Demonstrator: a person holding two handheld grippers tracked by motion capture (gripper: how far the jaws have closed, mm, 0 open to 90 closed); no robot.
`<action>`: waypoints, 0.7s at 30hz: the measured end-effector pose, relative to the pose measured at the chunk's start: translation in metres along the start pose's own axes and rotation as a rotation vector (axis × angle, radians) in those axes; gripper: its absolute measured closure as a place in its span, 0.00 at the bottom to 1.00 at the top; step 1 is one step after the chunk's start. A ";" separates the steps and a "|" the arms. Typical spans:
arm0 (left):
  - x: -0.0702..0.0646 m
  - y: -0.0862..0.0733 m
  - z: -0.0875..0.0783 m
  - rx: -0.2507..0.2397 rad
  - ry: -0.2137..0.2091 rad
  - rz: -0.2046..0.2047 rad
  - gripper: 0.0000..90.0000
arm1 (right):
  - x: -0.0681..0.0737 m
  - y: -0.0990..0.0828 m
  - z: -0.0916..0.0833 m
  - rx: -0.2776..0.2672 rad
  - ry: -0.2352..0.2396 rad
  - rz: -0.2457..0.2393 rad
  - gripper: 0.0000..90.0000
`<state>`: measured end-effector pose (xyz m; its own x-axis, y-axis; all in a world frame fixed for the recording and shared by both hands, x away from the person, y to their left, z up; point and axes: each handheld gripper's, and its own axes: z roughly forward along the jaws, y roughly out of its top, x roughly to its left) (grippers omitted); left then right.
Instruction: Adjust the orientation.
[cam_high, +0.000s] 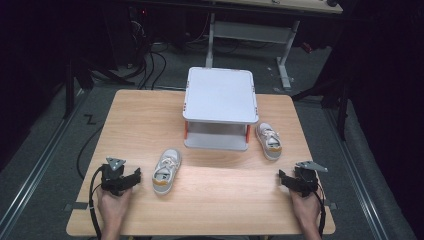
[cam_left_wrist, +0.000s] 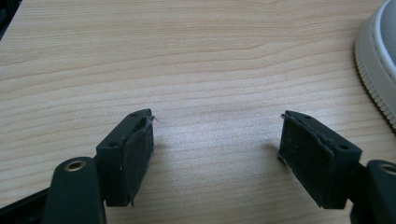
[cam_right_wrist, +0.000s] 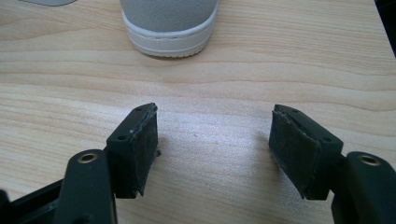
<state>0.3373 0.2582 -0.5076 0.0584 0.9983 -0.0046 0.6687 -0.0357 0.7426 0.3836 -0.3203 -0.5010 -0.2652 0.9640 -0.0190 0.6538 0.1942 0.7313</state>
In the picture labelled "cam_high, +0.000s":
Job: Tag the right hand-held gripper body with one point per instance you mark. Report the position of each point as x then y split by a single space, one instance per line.
307 180

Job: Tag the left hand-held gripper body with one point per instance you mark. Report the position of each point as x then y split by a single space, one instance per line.
111 176

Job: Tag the white and grey small sneaker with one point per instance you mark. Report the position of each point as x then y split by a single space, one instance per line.
269 141
166 171

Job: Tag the white two-tier shoe rack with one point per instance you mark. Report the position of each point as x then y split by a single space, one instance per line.
220 96

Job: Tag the person's right hand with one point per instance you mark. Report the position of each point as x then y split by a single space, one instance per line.
305 208

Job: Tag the grey tape strip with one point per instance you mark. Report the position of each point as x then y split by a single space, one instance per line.
330 204
76 206

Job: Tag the dark metal stand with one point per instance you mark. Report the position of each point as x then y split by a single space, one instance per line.
340 100
71 86

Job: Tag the white-legged background desk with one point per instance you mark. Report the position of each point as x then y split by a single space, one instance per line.
253 33

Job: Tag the metal floor rail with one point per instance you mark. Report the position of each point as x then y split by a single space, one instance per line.
356 173
36 166

